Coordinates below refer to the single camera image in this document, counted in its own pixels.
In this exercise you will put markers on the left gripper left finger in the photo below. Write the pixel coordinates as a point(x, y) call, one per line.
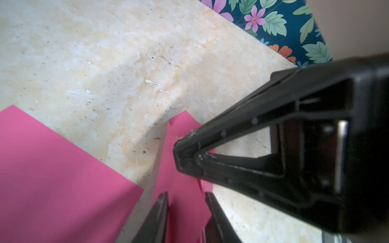
point(153, 229)

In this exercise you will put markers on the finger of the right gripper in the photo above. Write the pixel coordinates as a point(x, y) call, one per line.
point(313, 142)

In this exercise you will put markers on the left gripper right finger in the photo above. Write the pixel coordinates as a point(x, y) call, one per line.
point(218, 229)

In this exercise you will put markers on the pink square paper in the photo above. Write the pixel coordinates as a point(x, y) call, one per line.
point(188, 213)

